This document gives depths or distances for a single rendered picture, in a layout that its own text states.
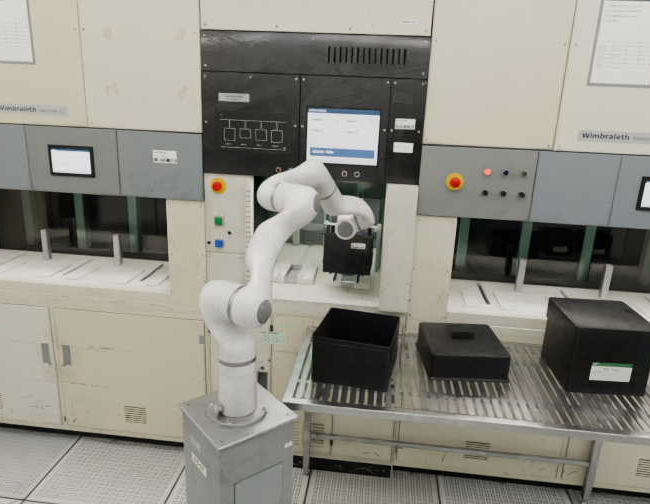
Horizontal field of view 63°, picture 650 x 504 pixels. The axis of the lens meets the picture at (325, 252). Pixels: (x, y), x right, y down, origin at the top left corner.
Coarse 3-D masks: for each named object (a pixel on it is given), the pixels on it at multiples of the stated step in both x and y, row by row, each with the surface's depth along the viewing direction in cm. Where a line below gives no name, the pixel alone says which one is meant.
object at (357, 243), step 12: (324, 228) 238; (324, 240) 231; (336, 240) 230; (348, 240) 229; (360, 240) 229; (372, 240) 228; (324, 252) 232; (336, 252) 232; (348, 252) 231; (360, 252) 230; (372, 252) 245; (324, 264) 234; (336, 264) 233; (348, 264) 233; (360, 264) 232; (336, 276) 241
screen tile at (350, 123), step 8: (352, 120) 207; (360, 120) 206; (368, 120) 206; (344, 128) 208; (352, 128) 208; (360, 128) 207; (368, 128) 207; (344, 136) 209; (352, 136) 208; (360, 136) 208; (368, 136) 208; (344, 144) 210; (352, 144) 209; (360, 144) 209; (368, 144) 209
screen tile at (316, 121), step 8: (312, 120) 208; (320, 120) 208; (328, 120) 208; (336, 128) 208; (312, 136) 210; (320, 136) 210; (328, 136) 210; (336, 136) 209; (328, 144) 210; (336, 144) 210
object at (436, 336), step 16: (432, 336) 203; (448, 336) 204; (464, 336) 202; (480, 336) 205; (496, 336) 206; (432, 352) 191; (448, 352) 191; (464, 352) 192; (480, 352) 192; (496, 352) 193; (432, 368) 191; (448, 368) 190; (464, 368) 190; (480, 368) 190; (496, 368) 190
